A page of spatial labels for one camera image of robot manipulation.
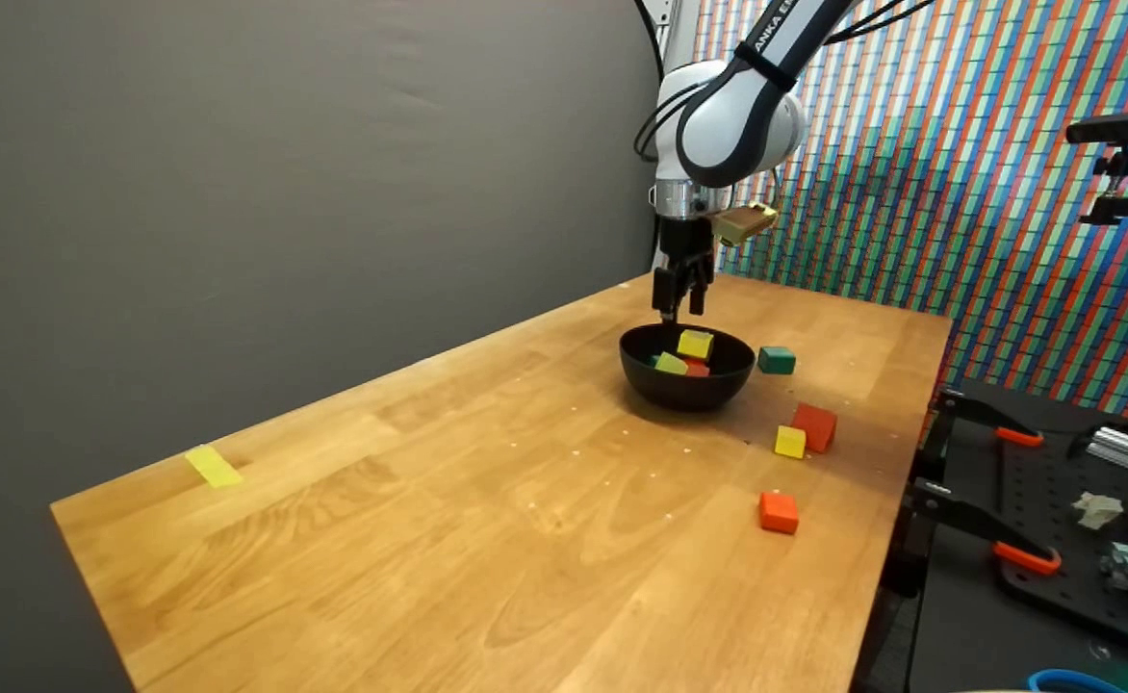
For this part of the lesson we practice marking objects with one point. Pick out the yellow block far left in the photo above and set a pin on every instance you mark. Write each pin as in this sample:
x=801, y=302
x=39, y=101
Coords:
x=215, y=469

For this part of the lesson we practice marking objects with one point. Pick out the black bowl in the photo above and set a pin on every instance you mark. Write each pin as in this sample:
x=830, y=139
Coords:
x=687, y=389

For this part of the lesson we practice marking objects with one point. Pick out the green wooden block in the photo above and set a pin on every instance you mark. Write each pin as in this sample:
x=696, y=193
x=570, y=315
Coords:
x=777, y=359

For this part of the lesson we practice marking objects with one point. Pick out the grey photo backdrop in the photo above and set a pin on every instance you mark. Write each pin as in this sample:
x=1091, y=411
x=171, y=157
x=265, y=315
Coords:
x=266, y=193

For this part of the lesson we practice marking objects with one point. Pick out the small white plastic part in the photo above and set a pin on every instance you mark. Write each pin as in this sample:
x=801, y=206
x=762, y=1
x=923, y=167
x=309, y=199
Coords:
x=1099, y=509

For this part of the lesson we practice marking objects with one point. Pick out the small yellow wooden cube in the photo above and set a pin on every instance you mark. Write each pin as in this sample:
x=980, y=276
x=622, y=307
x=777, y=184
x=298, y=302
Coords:
x=792, y=442

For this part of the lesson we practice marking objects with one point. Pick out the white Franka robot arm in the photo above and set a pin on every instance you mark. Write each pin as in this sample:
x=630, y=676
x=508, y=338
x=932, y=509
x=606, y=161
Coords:
x=730, y=129

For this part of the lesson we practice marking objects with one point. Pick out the wrist mounted camera box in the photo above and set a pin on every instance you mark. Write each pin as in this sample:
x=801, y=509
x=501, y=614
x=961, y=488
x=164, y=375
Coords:
x=746, y=223

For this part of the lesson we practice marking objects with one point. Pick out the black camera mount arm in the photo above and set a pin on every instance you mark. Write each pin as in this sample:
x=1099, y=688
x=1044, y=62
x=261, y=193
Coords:
x=1124, y=129

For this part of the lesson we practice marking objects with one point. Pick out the large orange-red wooden block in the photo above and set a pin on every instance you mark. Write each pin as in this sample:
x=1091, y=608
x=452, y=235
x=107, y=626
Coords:
x=817, y=425

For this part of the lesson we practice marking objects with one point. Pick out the black perforated mounting board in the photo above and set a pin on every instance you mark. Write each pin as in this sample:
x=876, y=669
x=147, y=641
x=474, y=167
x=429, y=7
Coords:
x=1048, y=477

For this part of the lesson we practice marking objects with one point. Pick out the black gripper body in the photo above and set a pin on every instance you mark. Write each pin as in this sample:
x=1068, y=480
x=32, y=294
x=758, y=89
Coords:
x=683, y=246

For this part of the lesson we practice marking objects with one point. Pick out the blue plastic object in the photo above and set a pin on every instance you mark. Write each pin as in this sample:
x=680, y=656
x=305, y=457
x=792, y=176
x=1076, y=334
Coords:
x=1076, y=672

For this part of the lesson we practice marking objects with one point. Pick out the large yellow wooden block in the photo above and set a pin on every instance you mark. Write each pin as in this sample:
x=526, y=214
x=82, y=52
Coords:
x=696, y=346

